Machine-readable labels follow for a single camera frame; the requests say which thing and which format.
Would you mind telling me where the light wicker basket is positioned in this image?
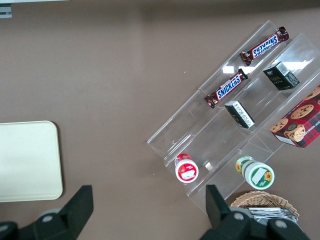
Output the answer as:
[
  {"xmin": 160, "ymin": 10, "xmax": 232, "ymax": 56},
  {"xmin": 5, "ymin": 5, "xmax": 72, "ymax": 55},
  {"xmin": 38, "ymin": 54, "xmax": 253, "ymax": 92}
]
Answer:
[{"xmin": 229, "ymin": 190, "xmax": 301, "ymax": 221}]

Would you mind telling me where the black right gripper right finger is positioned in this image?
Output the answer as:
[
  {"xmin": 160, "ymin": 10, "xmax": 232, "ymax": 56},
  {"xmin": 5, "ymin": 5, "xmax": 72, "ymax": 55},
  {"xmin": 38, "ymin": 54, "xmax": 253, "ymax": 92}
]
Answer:
[{"xmin": 199, "ymin": 184, "xmax": 253, "ymax": 240}]

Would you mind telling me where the red lidded cup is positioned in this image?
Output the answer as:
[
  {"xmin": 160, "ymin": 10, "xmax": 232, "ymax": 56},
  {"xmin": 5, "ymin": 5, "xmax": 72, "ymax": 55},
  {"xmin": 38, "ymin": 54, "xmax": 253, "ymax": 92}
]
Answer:
[{"xmin": 174, "ymin": 152, "xmax": 200, "ymax": 184}]

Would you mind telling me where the red tartan cookie box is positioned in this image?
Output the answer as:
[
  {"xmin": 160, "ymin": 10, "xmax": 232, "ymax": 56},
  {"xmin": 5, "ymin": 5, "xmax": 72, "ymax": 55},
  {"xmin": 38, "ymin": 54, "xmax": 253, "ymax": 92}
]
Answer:
[{"xmin": 269, "ymin": 84, "xmax": 320, "ymax": 149}]

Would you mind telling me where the beige plastic tray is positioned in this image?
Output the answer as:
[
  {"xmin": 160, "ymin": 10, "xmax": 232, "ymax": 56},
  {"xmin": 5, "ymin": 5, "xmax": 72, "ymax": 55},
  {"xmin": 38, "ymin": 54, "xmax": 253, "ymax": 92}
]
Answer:
[{"xmin": 0, "ymin": 120, "xmax": 64, "ymax": 203}]

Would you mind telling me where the aluminium foil container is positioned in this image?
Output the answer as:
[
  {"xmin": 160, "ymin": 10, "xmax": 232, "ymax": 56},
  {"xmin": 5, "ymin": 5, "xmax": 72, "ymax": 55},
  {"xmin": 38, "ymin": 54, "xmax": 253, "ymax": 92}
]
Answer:
[{"xmin": 246, "ymin": 206, "xmax": 298, "ymax": 225}]

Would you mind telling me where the Snickers chocolate bar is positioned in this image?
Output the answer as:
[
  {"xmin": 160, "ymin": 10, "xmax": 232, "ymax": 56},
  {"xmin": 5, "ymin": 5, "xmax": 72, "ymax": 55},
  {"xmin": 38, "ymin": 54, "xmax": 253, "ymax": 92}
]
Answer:
[
  {"xmin": 203, "ymin": 68, "xmax": 249, "ymax": 110},
  {"xmin": 239, "ymin": 26, "xmax": 291, "ymax": 67}
]

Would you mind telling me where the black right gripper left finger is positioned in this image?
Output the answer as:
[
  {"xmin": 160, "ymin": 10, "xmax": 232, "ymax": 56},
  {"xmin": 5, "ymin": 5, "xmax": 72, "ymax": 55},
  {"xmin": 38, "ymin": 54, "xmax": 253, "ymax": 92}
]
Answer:
[{"xmin": 17, "ymin": 184, "xmax": 95, "ymax": 240}]

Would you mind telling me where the grey white small device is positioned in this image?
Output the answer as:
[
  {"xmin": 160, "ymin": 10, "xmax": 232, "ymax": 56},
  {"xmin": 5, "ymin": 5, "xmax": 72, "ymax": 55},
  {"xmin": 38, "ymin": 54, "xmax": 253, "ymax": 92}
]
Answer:
[{"xmin": 0, "ymin": 6, "xmax": 13, "ymax": 19}]

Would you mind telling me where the clear acrylic stepped display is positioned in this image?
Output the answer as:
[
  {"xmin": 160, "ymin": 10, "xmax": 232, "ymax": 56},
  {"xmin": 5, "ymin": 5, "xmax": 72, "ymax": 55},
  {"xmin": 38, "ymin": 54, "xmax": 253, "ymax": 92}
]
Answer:
[{"xmin": 146, "ymin": 20, "xmax": 320, "ymax": 216}]

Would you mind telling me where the green lidded cup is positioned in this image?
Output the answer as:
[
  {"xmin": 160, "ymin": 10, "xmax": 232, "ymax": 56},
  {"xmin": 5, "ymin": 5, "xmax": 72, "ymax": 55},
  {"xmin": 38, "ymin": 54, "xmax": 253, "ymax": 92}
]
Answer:
[{"xmin": 234, "ymin": 155, "xmax": 276, "ymax": 191}]

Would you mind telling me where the small black box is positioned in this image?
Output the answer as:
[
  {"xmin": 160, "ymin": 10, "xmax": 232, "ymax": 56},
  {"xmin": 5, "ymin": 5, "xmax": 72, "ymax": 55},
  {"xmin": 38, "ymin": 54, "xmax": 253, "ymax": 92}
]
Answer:
[
  {"xmin": 224, "ymin": 100, "xmax": 256, "ymax": 129},
  {"xmin": 262, "ymin": 61, "xmax": 301, "ymax": 91}
]

